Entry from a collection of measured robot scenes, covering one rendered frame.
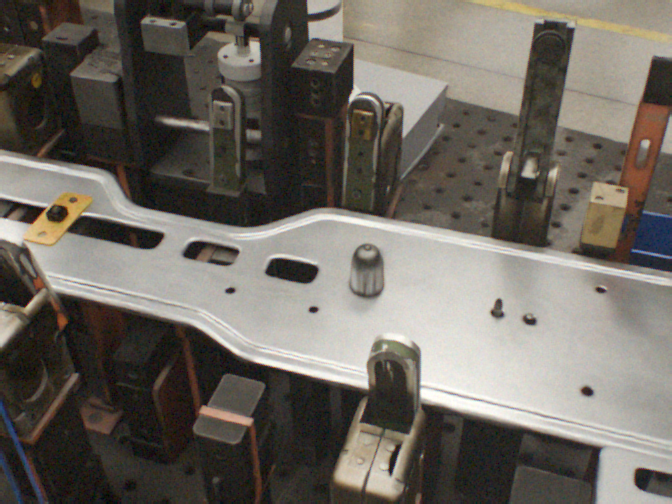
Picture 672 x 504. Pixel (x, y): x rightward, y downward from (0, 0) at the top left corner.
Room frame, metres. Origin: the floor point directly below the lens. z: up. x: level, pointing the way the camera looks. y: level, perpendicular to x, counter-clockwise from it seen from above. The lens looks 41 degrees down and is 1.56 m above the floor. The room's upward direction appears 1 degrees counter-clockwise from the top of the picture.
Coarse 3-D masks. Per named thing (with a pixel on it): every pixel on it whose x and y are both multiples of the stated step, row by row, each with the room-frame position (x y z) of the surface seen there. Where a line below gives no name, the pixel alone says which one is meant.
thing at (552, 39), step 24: (552, 24) 0.71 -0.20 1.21; (552, 48) 0.68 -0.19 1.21; (528, 72) 0.70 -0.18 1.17; (552, 72) 0.71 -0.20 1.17; (528, 96) 0.70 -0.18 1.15; (552, 96) 0.70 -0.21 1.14; (528, 120) 0.70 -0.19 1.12; (552, 120) 0.69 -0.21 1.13; (528, 144) 0.70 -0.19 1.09; (552, 144) 0.68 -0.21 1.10
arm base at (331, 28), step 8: (336, 16) 1.23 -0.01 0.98; (312, 24) 1.21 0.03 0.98; (320, 24) 1.21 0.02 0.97; (328, 24) 1.22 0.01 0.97; (336, 24) 1.23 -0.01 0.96; (312, 32) 1.21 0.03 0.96; (320, 32) 1.21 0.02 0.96; (328, 32) 1.22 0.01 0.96; (336, 32) 1.23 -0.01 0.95; (336, 40) 1.23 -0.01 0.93; (352, 96) 1.28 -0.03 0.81
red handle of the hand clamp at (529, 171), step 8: (528, 152) 0.71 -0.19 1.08; (536, 152) 0.70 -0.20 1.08; (528, 160) 0.70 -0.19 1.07; (536, 160) 0.70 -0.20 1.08; (520, 168) 0.69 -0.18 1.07; (528, 168) 0.69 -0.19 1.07; (536, 168) 0.69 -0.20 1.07; (520, 176) 0.69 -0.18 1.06; (528, 176) 0.68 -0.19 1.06; (536, 176) 0.69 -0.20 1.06
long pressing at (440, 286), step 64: (0, 192) 0.76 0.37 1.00; (64, 256) 0.65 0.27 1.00; (128, 256) 0.65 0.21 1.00; (256, 256) 0.64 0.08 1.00; (320, 256) 0.64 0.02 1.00; (384, 256) 0.64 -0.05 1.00; (448, 256) 0.64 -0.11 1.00; (512, 256) 0.64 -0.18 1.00; (576, 256) 0.63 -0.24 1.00; (192, 320) 0.56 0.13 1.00; (256, 320) 0.55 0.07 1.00; (320, 320) 0.55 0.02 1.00; (384, 320) 0.55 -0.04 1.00; (448, 320) 0.55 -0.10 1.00; (512, 320) 0.55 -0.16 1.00; (576, 320) 0.55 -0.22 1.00; (640, 320) 0.55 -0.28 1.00; (448, 384) 0.47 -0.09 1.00; (512, 384) 0.47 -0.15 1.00; (576, 384) 0.47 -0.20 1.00; (640, 384) 0.47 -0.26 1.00; (640, 448) 0.41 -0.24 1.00
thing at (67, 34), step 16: (64, 32) 0.94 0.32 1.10; (80, 32) 0.94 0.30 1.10; (96, 32) 0.95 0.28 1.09; (48, 48) 0.92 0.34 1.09; (64, 48) 0.92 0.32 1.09; (80, 48) 0.92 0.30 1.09; (48, 64) 0.93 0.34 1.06; (64, 64) 0.92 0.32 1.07; (64, 80) 0.92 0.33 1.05; (64, 96) 0.93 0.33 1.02; (80, 128) 0.92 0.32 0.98; (80, 144) 0.93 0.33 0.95; (80, 160) 0.93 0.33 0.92
